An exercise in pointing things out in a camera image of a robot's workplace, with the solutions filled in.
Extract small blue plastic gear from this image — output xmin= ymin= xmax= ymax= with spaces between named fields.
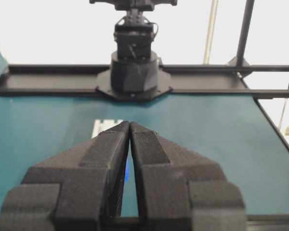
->
xmin=124 ymin=159 xmax=130 ymax=183

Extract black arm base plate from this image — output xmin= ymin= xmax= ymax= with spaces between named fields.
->
xmin=96 ymin=64 xmax=172 ymax=102

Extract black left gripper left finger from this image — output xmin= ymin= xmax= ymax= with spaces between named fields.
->
xmin=0 ymin=121 xmax=130 ymax=231

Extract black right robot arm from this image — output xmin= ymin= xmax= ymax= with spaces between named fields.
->
xmin=107 ymin=0 xmax=177 ymax=93

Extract silver aluminium extrusion rail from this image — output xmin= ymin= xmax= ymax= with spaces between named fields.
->
xmin=91 ymin=119 xmax=123 ymax=138

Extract black vertical frame post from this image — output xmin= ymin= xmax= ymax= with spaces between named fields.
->
xmin=227 ymin=0 xmax=255 ymax=67

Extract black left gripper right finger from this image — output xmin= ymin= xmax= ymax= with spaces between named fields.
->
xmin=130 ymin=122 xmax=246 ymax=231

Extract black frame rail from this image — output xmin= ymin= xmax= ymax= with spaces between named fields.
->
xmin=0 ymin=65 xmax=289 ymax=101

